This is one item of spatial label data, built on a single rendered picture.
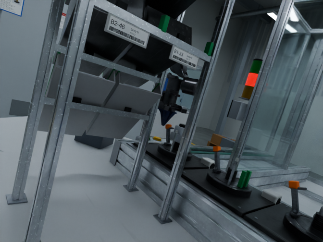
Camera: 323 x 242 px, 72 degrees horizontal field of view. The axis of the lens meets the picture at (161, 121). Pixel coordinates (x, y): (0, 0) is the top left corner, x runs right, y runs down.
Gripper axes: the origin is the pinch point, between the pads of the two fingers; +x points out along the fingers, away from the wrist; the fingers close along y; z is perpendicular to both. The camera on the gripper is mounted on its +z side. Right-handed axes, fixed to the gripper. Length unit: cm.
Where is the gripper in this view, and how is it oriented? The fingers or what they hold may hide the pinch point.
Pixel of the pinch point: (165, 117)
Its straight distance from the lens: 96.0
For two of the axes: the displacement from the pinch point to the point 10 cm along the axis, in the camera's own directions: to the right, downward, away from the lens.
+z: -6.2, -2.6, 7.4
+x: -2.6, 9.6, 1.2
